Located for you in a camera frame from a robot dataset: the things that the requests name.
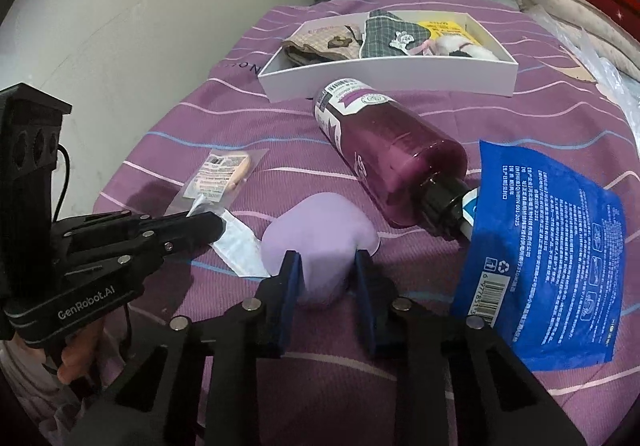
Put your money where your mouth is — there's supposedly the clear plastic sheet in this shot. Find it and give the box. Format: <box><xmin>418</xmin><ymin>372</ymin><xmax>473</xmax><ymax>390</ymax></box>
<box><xmin>530</xmin><ymin>6</ymin><xmax>640</xmax><ymax>137</ymax></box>

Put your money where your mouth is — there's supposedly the purple bottle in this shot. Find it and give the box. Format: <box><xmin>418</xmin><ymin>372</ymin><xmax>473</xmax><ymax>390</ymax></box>
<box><xmin>312</xmin><ymin>78</ymin><xmax>481</xmax><ymax>242</ymax></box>

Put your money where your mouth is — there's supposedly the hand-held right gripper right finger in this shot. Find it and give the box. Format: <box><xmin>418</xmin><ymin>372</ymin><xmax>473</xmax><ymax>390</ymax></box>
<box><xmin>354</xmin><ymin>248</ymin><xmax>586</xmax><ymax>446</ymax></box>

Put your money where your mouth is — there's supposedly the yellow packet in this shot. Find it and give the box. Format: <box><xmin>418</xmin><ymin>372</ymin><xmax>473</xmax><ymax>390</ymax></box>
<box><xmin>417</xmin><ymin>18</ymin><xmax>473</xmax><ymax>47</ymax></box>

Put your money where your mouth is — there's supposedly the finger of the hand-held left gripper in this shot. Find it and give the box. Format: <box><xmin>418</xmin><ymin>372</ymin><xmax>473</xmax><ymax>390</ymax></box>
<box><xmin>62</xmin><ymin>230</ymin><xmax>224</xmax><ymax>280</ymax></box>
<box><xmin>52</xmin><ymin>210</ymin><xmax>225</xmax><ymax>240</ymax></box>

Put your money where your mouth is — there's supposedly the lavender sponge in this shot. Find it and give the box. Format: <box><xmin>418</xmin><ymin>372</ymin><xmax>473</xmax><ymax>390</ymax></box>
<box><xmin>261</xmin><ymin>192</ymin><xmax>381</xmax><ymax>309</ymax></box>

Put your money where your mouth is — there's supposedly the white face mask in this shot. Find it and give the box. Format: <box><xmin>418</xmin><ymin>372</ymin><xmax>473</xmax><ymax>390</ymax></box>
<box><xmin>187</xmin><ymin>193</ymin><xmax>271</xmax><ymax>278</ymax></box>

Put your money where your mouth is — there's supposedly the green plaid face mask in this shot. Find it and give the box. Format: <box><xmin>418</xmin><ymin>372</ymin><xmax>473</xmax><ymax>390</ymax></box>
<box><xmin>359</xmin><ymin>8</ymin><xmax>436</xmax><ymax>58</ymax></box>

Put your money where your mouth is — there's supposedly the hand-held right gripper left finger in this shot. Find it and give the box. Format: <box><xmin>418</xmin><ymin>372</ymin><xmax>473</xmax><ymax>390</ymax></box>
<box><xmin>65</xmin><ymin>250</ymin><xmax>305</xmax><ymax>446</ymax></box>

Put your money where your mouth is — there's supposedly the white plush dog toy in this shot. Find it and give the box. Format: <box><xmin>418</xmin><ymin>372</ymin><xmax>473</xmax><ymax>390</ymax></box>
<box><xmin>425</xmin><ymin>35</ymin><xmax>501</xmax><ymax>62</ymax></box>

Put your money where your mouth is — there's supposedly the beige plaid cloth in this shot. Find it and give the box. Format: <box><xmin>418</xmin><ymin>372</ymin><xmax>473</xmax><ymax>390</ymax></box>
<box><xmin>281</xmin><ymin>23</ymin><xmax>366</xmax><ymax>67</ymax></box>

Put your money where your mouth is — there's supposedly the small blue packet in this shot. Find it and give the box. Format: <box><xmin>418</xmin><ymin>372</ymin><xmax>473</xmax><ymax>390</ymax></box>
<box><xmin>460</xmin><ymin>186</ymin><xmax>481</xmax><ymax>242</ymax></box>

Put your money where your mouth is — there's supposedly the large blue packet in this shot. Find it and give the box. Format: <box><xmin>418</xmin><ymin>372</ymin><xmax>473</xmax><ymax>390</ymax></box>
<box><xmin>450</xmin><ymin>140</ymin><xmax>628</xmax><ymax>372</ymax></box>

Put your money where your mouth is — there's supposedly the person's left hand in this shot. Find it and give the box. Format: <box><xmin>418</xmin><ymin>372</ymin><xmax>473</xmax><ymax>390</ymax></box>
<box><xmin>55</xmin><ymin>316</ymin><xmax>108</xmax><ymax>384</ymax></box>

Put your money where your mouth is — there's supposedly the clear packet with beige puff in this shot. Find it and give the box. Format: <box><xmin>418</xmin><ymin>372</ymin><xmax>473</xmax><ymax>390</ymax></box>
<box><xmin>164</xmin><ymin>148</ymin><xmax>270</xmax><ymax>216</ymax></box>

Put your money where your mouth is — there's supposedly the white cardboard box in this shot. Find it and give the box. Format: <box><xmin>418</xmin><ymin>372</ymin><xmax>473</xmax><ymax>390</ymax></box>
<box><xmin>257</xmin><ymin>11</ymin><xmax>519</xmax><ymax>103</ymax></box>

